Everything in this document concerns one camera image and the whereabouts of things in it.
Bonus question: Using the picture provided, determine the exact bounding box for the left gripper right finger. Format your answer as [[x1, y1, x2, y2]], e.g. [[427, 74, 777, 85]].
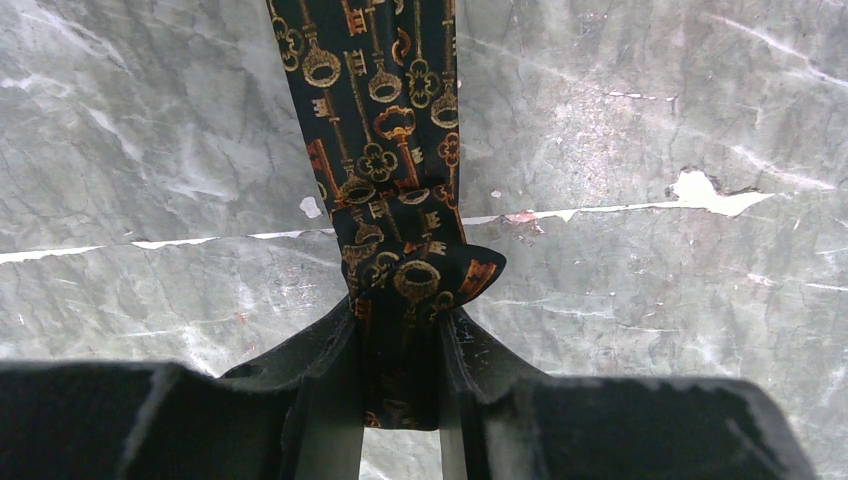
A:
[[439, 310, 815, 479]]

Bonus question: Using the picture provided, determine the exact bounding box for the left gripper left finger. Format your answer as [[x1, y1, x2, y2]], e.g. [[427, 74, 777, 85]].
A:
[[1, 304, 363, 479]]

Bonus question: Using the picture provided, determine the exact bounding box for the brown patterned necktie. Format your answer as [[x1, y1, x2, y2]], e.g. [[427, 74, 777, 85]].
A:
[[267, 1, 506, 431]]

